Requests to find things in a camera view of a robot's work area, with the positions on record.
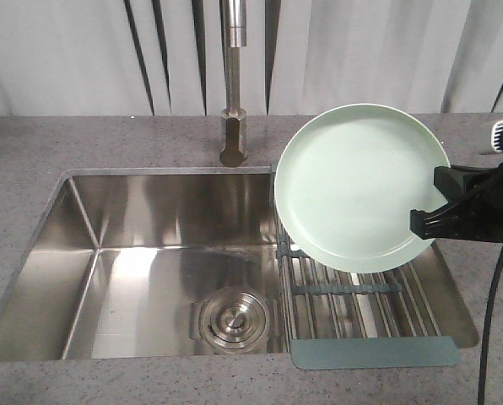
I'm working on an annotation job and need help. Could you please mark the round metal sink drain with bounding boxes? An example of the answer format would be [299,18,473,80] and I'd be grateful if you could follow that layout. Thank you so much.
[189,285,280,354]

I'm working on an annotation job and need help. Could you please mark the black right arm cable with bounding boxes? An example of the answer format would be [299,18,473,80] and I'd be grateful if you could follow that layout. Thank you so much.
[419,159,503,405]

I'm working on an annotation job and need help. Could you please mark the stainless steel faucet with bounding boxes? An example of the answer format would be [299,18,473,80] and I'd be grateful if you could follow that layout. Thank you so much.
[219,0,247,167]

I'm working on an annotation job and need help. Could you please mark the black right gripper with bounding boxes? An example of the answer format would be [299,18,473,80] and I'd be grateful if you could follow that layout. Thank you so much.
[409,163,503,243]

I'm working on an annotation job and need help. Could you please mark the stainless steel sink basin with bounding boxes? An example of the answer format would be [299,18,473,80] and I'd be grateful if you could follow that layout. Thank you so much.
[0,166,480,363]

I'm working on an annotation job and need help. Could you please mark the light green round plate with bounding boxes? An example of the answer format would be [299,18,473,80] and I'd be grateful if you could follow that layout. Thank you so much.
[273,103,449,273]

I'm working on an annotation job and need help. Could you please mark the roll-up dish drying rack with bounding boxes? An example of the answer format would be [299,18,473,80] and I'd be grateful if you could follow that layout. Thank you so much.
[268,159,462,371]

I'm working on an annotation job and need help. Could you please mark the white pleated curtain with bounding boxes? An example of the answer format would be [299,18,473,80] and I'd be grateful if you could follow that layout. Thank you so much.
[0,1,503,116]

